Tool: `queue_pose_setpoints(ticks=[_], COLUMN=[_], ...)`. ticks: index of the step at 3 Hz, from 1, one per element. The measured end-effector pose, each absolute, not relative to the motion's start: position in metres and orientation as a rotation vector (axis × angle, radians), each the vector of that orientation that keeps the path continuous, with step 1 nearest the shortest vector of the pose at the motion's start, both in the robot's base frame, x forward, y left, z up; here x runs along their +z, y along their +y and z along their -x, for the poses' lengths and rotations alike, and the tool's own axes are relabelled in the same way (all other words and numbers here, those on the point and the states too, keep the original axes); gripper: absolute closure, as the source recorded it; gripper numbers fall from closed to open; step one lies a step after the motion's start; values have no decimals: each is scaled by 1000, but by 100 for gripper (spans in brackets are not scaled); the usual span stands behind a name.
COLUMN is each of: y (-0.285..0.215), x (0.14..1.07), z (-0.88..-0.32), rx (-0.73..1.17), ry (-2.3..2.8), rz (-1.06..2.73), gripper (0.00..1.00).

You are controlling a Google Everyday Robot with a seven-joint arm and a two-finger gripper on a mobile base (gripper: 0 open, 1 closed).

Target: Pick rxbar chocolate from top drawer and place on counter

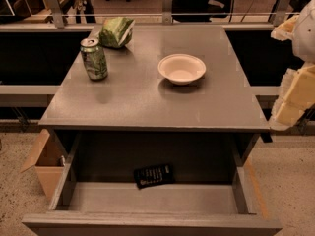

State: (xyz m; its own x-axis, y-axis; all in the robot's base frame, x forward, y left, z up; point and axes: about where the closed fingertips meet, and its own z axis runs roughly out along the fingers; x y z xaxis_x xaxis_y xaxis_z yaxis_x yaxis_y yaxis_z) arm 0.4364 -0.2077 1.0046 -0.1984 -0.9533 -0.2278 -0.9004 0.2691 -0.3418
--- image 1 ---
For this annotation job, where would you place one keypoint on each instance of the white paper bowl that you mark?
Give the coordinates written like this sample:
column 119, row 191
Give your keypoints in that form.
column 181, row 69

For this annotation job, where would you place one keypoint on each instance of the black office chair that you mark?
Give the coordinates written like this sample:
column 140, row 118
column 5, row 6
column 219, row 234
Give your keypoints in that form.
column 200, row 10

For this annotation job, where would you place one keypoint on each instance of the green chip bag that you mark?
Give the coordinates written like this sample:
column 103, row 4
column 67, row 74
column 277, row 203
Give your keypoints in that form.
column 116, row 32

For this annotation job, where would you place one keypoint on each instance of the brown cardboard box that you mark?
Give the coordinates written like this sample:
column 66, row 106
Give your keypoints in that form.
column 47, row 158

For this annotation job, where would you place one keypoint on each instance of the green soda can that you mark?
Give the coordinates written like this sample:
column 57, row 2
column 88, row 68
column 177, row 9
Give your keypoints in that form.
column 93, row 59

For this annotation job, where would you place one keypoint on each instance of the metal railing with posts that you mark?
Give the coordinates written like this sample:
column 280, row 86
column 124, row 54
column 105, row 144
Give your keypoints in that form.
column 88, row 12

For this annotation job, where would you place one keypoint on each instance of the grey open top drawer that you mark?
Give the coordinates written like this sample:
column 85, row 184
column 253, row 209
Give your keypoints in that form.
column 212, row 193

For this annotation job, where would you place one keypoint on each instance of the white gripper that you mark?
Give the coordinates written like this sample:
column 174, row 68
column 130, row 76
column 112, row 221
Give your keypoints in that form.
column 305, row 36

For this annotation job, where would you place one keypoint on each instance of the grey cabinet counter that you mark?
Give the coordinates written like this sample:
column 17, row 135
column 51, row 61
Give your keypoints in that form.
column 136, row 115

